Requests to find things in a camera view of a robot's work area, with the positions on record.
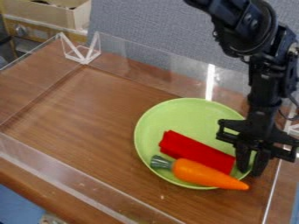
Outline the clear acrylic tray wall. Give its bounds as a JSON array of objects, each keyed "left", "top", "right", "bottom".
[{"left": 0, "top": 36, "right": 299, "bottom": 224}]

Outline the black cable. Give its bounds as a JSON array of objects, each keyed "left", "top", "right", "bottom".
[{"left": 278, "top": 95, "right": 299, "bottom": 122}]

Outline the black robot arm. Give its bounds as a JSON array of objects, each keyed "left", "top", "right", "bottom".
[{"left": 183, "top": 0, "right": 299, "bottom": 177}]

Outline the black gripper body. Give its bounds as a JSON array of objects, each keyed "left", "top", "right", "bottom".
[{"left": 216, "top": 108, "right": 299, "bottom": 162}]

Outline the orange toy carrot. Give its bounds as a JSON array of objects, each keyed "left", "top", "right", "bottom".
[{"left": 149, "top": 155, "right": 248, "bottom": 190}]

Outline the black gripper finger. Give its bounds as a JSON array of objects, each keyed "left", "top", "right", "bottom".
[
  {"left": 251, "top": 150, "right": 271, "bottom": 177},
  {"left": 235, "top": 143, "right": 251, "bottom": 172}
]

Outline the red plastic block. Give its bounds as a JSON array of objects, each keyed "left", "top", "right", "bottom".
[{"left": 159, "top": 130, "right": 235, "bottom": 174}]

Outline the green plastic plate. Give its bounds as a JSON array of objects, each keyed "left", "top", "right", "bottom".
[{"left": 135, "top": 98, "right": 248, "bottom": 190}]

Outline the wooden shelf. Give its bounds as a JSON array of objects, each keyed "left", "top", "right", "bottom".
[{"left": 0, "top": 12, "right": 88, "bottom": 67}]

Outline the cardboard box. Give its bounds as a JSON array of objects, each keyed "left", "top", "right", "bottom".
[{"left": 3, "top": 0, "right": 91, "bottom": 30}]

